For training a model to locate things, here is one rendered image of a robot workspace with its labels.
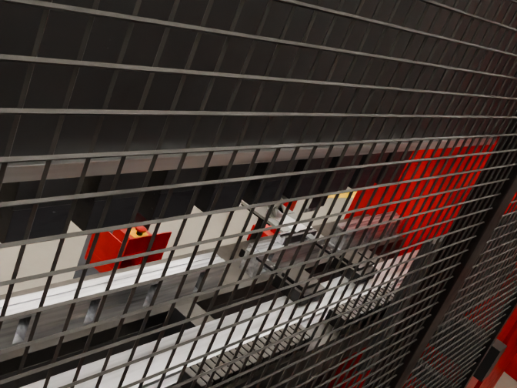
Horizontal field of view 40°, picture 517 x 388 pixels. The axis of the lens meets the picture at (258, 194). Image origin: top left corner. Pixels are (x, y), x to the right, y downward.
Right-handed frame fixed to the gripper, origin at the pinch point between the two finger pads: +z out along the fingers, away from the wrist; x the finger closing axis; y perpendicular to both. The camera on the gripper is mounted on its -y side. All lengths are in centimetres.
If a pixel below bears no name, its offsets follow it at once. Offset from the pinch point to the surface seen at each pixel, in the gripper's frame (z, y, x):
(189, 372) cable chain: 17, 25, -105
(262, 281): 18.5, 1.0, -23.5
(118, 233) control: -7, -46, -30
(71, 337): 8, -11, -98
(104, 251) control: -3, -46, -40
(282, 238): 7.5, 6.3, -12.6
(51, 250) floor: 3, -153, 45
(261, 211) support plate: -1.6, -3.5, -3.8
